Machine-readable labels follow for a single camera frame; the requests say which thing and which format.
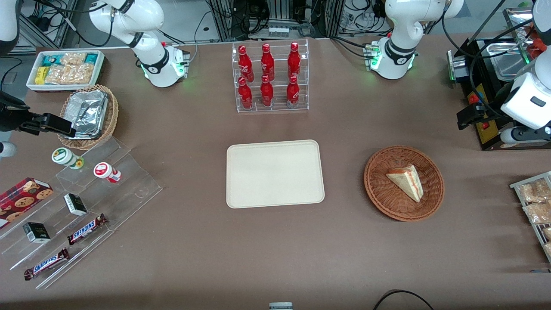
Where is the small black carton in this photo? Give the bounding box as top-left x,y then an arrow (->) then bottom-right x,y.
22,222 -> 51,244
64,193 -> 88,217

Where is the clear bag of crackers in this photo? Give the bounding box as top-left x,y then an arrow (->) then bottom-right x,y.
45,65 -> 72,85
60,52 -> 88,66
69,63 -> 96,84

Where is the clear acrylic stepped display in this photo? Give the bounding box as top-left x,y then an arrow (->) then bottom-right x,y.
0,137 -> 163,290

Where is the clear acrylic bottle rack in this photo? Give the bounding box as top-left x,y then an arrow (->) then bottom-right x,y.
232,39 -> 310,113

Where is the white plastic bin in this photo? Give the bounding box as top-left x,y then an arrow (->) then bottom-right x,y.
26,50 -> 105,93

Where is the light tan wicker basket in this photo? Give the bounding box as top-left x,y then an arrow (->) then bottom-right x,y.
57,84 -> 119,150

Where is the beige plastic tray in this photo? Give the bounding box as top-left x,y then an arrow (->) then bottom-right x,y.
226,139 -> 325,209

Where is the Snickers chocolate bar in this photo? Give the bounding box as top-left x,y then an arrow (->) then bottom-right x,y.
24,248 -> 70,281
67,214 -> 108,246

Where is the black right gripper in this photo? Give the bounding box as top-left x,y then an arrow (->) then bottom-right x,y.
0,90 -> 77,139

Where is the red tartan cookie box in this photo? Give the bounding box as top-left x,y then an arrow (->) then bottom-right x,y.
0,177 -> 54,229

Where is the red sausage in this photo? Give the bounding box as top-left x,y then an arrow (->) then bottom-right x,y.
526,37 -> 544,60

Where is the aluminium profile frame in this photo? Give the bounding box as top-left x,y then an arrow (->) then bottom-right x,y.
17,0 -> 80,50

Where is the triangular sandwich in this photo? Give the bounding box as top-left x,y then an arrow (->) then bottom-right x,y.
386,164 -> 424,203

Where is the green lidded yogurt cup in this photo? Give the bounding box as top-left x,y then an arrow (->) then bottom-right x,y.
52,147 -> 85,170

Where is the grey wire rack tray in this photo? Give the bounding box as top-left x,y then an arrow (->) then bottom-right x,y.
510,171 -> 551,264

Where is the grey box with green light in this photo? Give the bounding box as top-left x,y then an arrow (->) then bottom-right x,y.
447,50 -> 470,83

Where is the metal equipment rack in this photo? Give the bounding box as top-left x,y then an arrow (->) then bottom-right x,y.
207,0 -> 345,42

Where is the black looped cable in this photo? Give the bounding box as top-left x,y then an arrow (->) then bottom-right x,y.
372,289 -> 435,310

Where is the black food warmer cabinet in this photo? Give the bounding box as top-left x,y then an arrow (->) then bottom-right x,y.
447,6 -> 551,151

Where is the red cola bottle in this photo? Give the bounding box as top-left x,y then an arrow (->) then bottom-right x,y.
287,42 -> 301,80
238,45 -> 254,83
238,77 -> 254,110
260,43 -> 276,81
260,75 -> 274,108
286,75 -> 300,109

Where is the red lidded yogurt cup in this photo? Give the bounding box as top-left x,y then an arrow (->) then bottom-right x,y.
93,162 -> 122,184

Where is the aluminium foil tray stack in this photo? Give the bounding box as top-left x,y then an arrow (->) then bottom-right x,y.
60,90 -> 109,140

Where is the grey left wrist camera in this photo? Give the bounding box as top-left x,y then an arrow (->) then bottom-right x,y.
500,126 -> 551,146

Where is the stainless steel pan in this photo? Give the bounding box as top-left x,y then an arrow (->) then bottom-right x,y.
490,41 -> 532,82

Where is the brown wicker basket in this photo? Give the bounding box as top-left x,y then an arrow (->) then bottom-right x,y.
364,146 -> 445,222

